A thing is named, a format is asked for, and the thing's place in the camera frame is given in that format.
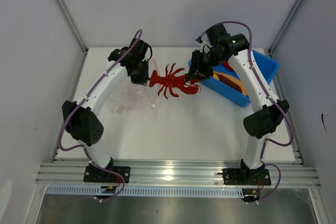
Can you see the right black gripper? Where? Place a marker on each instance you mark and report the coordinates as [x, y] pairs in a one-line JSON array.
[[197, 68]]

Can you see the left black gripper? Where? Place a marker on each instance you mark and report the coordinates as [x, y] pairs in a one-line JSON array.
[[143, 80]]

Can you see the clear zip top bag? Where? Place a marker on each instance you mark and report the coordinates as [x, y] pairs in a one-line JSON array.
[[128, 97]]

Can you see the red toy lobster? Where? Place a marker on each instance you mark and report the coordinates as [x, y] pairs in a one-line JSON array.
[[171, 81]]

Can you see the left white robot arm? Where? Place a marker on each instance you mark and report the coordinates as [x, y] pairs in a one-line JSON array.
[[81, 115]]

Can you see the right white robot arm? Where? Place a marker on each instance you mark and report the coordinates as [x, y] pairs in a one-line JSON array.
[[268, 110]]

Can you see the yellow orange toy fruit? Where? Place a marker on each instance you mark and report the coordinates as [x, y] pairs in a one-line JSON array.
[[215, 76]]

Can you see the red toy chili pepper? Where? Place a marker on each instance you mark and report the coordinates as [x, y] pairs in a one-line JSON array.
[[227, 65]]

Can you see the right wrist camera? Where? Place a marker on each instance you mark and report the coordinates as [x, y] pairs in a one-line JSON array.
[[216, 32]]

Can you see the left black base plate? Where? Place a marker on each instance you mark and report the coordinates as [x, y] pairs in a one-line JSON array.
[[95, 175]]

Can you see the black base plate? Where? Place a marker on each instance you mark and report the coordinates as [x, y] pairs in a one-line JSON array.
[[242, 176], [95, 175]]

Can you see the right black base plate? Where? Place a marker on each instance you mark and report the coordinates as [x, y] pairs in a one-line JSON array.
[[242, 176]]

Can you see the slotted cable duct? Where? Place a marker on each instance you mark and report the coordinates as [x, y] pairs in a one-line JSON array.
[[146, 191]]

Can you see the aluminium rail frame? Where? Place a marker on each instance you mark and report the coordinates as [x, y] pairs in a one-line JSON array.
[[174, 173]]

